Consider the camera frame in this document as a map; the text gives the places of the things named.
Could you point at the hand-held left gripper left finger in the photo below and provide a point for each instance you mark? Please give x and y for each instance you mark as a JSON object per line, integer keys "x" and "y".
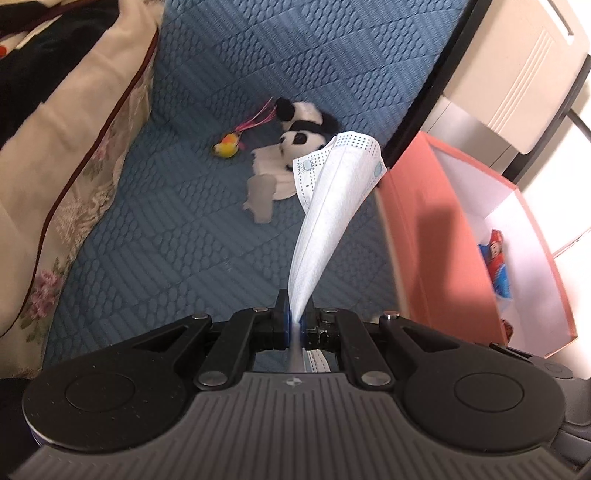
{"x": 284, "y": 318}

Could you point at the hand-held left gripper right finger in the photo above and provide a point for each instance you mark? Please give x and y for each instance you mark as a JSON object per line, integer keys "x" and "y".
{"x": 308, "y": 323}

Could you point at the yellow bird toy pink feathers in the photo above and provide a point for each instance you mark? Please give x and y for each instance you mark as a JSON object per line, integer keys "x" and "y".
{"x": 226, "y": 146}

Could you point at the black cloth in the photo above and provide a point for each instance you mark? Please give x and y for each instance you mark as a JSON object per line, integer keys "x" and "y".
{"x": 27, "y": 92}

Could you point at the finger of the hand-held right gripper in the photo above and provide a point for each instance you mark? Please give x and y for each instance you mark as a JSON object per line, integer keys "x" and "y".
{"x": 531, "y": 360}

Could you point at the beige floral pillow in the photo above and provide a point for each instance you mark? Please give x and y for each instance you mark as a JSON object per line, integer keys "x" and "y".
{"x": 69, "y": 138}

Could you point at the blue tissue pack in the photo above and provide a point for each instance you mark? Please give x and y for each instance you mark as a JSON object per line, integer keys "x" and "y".
{"x": 496, "y": 267}

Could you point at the beige cabinet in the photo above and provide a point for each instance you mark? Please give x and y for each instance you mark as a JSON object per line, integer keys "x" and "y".
{"x": 508, "y": 69}

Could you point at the white face mask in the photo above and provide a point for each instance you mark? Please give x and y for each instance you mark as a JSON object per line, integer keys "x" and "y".
{"x": 332, "y": 207}

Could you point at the pink cardboard box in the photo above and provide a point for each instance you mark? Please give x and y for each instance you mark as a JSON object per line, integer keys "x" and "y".
{"x": 415, "y": 230}

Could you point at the blue textured sofa cover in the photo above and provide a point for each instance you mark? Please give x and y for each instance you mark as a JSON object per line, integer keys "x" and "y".
{"x": 231, "y": 69}

